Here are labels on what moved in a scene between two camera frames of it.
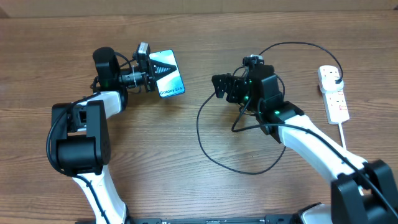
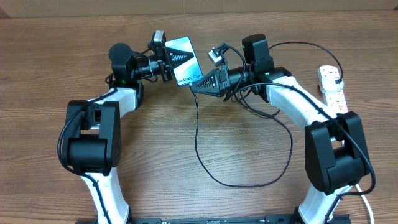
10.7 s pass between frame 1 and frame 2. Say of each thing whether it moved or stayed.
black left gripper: moved
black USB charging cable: moved
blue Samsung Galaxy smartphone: moved
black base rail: stayed
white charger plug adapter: stayed
